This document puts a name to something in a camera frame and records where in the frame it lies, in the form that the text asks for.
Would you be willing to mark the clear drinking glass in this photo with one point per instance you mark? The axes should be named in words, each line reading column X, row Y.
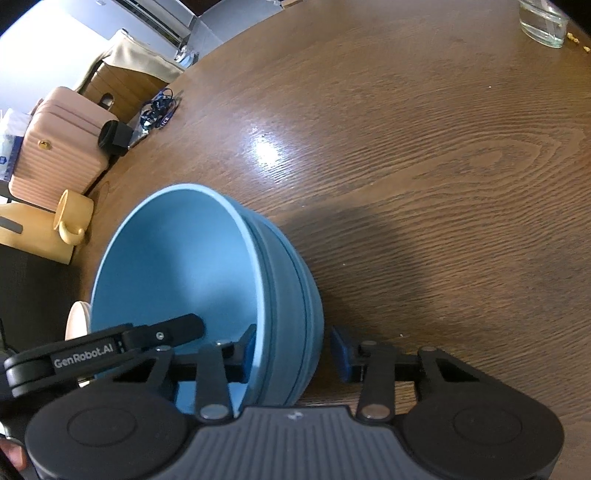
column 543, row 22

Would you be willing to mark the stack of white plates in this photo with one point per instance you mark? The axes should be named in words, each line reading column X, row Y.
column 77, row 324

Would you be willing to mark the clear plastic packet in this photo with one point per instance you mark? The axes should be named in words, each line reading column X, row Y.
column 140, row 132

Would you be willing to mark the beige cloth on chair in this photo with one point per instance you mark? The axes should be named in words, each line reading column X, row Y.
column 125, row 52

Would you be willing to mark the yellow ceramic mug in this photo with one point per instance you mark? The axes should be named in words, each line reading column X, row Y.
column 72, row 217

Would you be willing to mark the pink ribbed suitcase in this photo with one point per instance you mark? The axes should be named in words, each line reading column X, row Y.
column 60, row 149

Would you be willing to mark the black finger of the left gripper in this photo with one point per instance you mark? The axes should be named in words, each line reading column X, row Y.
column 172, row 333

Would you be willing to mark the large blue bowl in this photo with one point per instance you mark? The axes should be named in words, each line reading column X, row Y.
column 189, row 249

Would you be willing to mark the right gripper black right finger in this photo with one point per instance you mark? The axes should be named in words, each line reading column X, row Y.
column 453, row 419

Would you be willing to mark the wooden chair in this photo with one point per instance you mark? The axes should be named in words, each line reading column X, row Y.
column 121, row 91

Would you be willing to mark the black cylindrical cup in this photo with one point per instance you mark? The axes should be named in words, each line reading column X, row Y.
column 115, row 138

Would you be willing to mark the person's left hand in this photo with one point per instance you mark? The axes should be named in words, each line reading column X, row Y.
column 15, row 453

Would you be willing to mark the tissue pack on suitcase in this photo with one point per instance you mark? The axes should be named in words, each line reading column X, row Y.
column 13, row 128

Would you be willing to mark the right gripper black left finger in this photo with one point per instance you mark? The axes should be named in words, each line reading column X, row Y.
column 135, row 421

